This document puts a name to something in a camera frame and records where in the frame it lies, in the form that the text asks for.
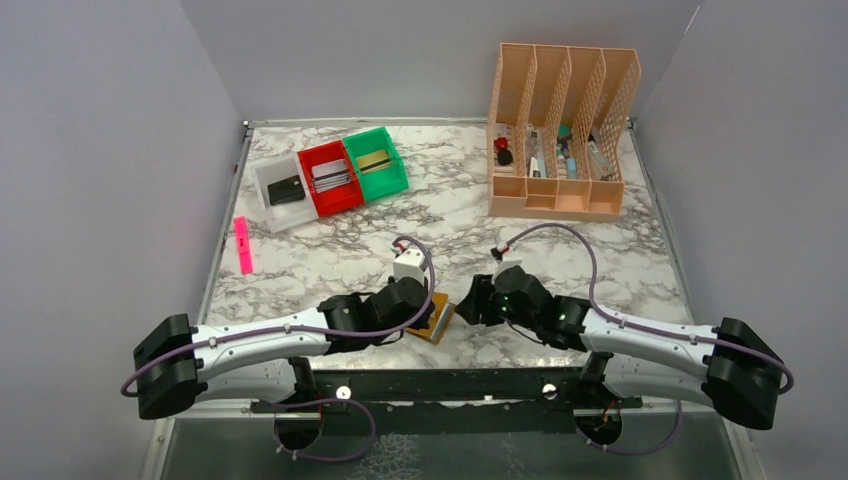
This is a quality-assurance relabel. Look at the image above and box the yellow-brown card holder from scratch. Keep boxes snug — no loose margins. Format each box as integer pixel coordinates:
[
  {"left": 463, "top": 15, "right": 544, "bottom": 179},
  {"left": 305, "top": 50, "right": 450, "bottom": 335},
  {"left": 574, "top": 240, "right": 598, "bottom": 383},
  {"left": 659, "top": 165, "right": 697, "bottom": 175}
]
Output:
[{"left": 405, "top": 292, "right": 455, "bottom": 345}]

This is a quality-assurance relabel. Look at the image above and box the red plastic bin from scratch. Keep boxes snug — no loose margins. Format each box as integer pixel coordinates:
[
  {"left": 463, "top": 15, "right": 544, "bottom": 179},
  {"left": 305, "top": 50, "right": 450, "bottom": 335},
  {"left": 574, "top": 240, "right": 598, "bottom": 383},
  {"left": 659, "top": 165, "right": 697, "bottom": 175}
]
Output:
[{"left": 297, "top": 140, "right": 365, "bottom": 217}]

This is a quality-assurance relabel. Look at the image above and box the green plastic bin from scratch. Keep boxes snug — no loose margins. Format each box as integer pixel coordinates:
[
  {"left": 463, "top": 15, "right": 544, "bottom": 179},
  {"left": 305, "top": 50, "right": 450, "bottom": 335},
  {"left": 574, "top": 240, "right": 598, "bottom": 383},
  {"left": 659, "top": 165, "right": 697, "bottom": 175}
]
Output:
[{"left": 342, "top": 127, "right": 409, "bottom": 202}]

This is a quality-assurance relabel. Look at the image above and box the white plastic bin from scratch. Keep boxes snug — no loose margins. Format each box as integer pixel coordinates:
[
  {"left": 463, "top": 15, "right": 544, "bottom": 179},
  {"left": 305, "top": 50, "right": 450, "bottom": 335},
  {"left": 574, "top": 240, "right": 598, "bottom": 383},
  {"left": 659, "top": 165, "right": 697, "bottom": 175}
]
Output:
[{"left": 254, "top": 153, "right": 318, "bottom": 233}]

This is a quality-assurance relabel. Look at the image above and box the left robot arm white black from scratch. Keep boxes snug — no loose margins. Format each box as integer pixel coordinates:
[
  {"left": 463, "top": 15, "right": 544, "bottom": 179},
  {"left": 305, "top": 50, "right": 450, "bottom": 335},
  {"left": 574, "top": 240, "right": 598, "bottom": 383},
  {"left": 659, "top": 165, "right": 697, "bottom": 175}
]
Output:
[{"left": 121, "top": 277, "right": 435, "bottom": 420}]

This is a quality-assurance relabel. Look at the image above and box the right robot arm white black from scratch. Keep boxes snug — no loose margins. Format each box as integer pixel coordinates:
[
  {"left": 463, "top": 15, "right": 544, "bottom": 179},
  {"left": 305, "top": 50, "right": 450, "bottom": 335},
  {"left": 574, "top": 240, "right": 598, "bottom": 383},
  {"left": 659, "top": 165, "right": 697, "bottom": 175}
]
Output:
[{"left": 456, "top": 266, "right": 783, "bottom": 430}]

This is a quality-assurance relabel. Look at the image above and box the gold card with stripe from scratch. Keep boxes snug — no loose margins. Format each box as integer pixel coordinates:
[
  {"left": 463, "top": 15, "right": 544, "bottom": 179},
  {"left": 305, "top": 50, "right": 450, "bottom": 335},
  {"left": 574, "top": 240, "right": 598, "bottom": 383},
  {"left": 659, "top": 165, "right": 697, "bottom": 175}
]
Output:
[{"left": 356, "top": 150, "right": 391, "bottom": 174}]

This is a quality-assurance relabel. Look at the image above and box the white cards stack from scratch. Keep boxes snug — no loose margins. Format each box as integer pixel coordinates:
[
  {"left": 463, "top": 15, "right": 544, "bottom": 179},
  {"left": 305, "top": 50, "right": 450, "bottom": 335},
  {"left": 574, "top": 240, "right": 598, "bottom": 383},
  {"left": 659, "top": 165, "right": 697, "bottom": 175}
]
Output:
[{"left": 311, "top": 159, "right": 351, "bottom": 193}]

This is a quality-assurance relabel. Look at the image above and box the black card in white bin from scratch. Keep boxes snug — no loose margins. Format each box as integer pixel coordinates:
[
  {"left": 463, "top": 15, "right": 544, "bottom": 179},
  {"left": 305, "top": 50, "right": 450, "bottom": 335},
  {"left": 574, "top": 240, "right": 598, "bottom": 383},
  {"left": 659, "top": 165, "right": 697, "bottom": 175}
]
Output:
[{"left": 266, "top": 175, "right": 306, "bottom": 206}]

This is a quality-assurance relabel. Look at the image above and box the red and black stamp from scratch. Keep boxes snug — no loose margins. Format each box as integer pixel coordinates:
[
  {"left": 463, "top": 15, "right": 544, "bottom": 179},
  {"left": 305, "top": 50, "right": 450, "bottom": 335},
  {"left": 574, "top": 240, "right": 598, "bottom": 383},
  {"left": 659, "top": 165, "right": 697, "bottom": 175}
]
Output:
[{"left": 493, "top": 137, "right": 514, "bottom": 166}]

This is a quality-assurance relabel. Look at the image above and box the peach plastic desk organizer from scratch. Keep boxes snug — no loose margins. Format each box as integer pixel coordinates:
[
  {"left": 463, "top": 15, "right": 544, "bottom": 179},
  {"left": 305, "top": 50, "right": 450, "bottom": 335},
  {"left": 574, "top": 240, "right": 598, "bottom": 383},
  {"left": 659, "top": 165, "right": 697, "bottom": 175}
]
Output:
[{"left": 486, "top": 43, "right": 641, "bottom": 222}]

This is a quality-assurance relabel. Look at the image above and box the pink highlighter marker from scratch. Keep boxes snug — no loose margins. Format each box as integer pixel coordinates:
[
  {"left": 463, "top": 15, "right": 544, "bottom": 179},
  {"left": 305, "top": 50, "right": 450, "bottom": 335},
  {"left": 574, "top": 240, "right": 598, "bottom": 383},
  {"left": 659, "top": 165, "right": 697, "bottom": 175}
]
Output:
[{"left": 233, "top": 216, "right": 253, "bottom": 275}]

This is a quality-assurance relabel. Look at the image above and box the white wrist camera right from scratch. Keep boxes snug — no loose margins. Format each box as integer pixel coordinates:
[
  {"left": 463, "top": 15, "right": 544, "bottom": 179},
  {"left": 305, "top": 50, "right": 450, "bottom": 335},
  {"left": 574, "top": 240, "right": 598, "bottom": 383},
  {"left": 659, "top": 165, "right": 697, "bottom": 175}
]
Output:
[{"left": 493, "top": 251, "right": 522, "bottom": 279}]

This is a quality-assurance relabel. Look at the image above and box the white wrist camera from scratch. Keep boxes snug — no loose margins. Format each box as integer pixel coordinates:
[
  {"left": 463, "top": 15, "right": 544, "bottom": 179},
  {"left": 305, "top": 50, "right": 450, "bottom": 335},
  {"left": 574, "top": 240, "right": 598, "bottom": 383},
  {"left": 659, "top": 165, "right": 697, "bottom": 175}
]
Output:
[
  {"left": 392, "top": 247, "right": 426, "bottom": 286},
  {"left": 493, "top": 251, "right": 522, "bottom": 279}
]

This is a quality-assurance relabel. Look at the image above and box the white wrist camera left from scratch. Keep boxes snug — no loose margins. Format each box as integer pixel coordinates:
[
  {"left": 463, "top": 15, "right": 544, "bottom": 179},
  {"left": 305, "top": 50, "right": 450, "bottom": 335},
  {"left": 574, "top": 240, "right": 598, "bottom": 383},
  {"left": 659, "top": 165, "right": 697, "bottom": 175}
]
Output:
[{"left": 392, "top": 247, "right": 426, "bottom": 286}]

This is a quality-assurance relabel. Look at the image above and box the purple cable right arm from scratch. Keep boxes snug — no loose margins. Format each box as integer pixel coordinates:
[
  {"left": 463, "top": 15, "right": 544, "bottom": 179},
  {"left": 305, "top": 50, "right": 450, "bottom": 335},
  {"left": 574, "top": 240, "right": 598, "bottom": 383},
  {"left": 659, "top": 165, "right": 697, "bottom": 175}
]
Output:
[{"left": 490, "top": 222, "right": 795, "bottom": 396}]

